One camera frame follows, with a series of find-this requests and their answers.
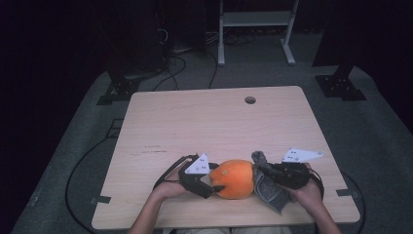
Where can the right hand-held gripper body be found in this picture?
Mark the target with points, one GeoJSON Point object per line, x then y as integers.
{"type": "Point", "coordinates": [292, 175]}

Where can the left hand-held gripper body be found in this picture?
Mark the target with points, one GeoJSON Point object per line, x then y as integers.
{"type": "Point", "coordinates": [198, 167]}

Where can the orange plush toy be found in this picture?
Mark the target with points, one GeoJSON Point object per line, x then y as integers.
{"type": "Point", "coordinates": [233, 178]}

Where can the grey fluffy cloth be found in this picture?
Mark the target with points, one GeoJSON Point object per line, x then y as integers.
{"type": "Point", "coordinates": [271, 195]}

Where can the person's right hand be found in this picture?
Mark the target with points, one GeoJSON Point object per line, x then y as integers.
{"type": "Point", "coordinates": [310, 196]}

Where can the person's left hand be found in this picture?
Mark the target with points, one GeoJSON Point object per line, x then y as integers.
{"type": "Point", "coordinates": [170, 190]}

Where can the black tape piece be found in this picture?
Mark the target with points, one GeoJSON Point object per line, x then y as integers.
{"type": "Point", "coordinates": [347, 192]}
{"type": "Point", "coordinates": [100, 199]}

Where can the black stand base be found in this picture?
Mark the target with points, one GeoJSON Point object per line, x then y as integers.
{"type": "Point", "coordinates": [339, 86]}
{"type": "Point", "coordinates": [120, 89]}

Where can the white metal table frame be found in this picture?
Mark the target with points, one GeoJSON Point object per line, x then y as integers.
{"type": "Point", "coordinates": [256, 18]}

